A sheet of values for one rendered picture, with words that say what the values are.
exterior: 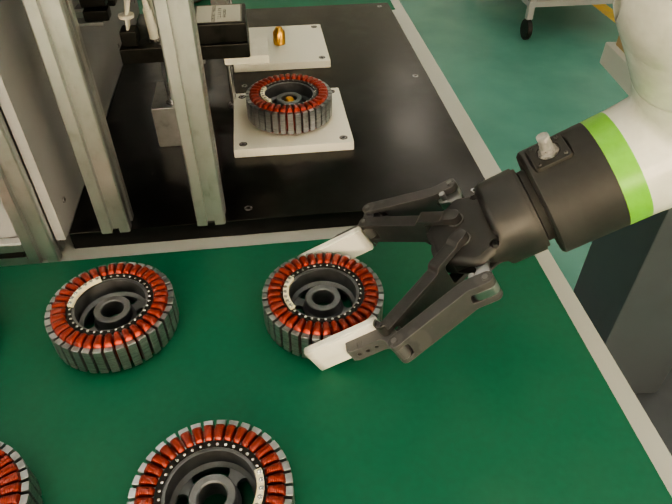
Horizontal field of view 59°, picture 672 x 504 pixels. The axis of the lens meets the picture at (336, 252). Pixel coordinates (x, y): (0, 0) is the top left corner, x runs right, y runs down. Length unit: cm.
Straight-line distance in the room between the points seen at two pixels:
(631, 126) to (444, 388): 25
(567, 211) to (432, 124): 38
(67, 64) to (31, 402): 29
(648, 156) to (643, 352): 98
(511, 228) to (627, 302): 82
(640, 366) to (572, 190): 103
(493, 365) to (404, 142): 34
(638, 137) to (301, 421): 34
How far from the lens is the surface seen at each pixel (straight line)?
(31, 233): 68
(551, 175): 48
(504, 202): 49
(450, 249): 50
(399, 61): 100
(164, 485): 45
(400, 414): 51
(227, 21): 73
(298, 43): 103
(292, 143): 75
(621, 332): 136
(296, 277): 56
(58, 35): 57
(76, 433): 54
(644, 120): 49
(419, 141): 78
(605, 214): 49
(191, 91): 58
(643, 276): 125
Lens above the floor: 117
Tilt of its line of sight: 42 degrees down
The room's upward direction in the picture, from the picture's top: straight up
